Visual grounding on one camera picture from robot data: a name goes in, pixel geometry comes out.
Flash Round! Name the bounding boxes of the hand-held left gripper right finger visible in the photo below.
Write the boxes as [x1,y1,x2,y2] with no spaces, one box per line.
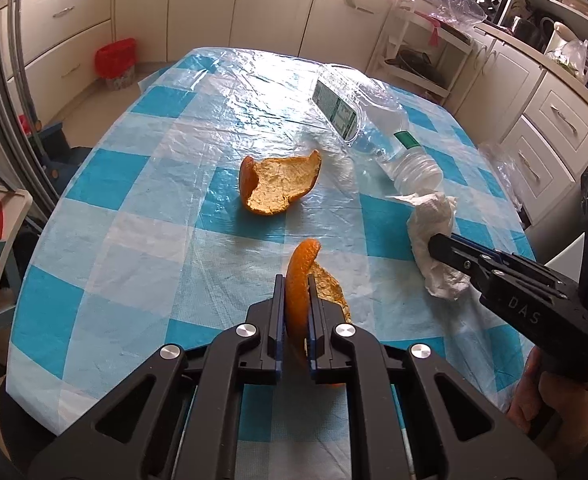
[306,275,557,480]

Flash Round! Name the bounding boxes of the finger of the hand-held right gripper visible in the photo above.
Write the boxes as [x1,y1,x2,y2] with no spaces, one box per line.
[428,232,505,281]

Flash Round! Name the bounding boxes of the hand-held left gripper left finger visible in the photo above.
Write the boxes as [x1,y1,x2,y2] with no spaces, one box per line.
[36,274,287,480]

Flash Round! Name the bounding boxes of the white tissue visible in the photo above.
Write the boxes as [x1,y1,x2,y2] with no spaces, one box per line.
[384,191,472,302]

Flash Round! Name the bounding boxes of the curled orange peel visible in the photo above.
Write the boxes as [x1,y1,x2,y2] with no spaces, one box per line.
[285,239,352,391]

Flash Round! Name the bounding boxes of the person's right hand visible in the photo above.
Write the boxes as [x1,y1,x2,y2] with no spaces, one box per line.
[506,347,560,438]

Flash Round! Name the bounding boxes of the white refrigerator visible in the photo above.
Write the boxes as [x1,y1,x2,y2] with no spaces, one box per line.
[544,234,586,281]

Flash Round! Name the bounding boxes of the clear plastic bags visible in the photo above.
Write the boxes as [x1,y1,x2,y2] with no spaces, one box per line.
[479,142,525,211]

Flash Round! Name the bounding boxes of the crushed clear plastic bottle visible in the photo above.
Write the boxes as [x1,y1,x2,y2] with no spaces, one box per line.
[311,64,445,196]

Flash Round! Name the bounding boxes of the flat orange peel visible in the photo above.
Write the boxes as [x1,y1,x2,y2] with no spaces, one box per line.
[239,149,323,216]

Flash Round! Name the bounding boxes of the blue checked tablecloth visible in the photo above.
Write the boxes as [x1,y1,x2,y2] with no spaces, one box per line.
[6,47,540,480]

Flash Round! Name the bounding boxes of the white drawer cabinet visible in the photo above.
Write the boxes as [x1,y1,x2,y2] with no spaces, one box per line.
[501,67,588,233]

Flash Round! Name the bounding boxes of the white door cabinet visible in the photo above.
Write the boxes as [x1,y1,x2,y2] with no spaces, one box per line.
[444,25,547,146]

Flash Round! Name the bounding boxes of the dark frying pan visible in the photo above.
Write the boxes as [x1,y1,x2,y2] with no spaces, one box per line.
[386,47,447,86]

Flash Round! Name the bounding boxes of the white shelf rack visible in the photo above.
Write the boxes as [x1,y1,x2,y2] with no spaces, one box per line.
[369,0,475,106]

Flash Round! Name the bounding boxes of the white plastic bag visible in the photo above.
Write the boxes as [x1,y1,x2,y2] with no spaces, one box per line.
[556,40,588,78]

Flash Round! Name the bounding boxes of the black pot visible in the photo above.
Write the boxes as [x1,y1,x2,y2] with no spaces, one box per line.
[509,15,542,46]

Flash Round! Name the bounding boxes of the white kettle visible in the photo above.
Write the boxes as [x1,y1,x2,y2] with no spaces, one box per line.
[544,21,577,58]

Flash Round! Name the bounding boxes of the crumpled clear plastic bag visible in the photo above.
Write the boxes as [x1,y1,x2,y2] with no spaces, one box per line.
[429,0,487,26]

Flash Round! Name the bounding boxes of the white chair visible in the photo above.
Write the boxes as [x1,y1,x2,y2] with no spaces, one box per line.
[0,185,34,356]

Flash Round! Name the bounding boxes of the blue plastic stool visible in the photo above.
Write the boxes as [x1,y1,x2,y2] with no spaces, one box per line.
[38,122,92,176]

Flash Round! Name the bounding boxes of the white kitchen base cabinets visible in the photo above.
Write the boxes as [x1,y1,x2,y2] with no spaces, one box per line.
[0,0,389,126]

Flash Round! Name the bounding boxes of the red waste bin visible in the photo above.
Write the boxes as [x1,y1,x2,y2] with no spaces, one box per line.
[95,37,138,92]

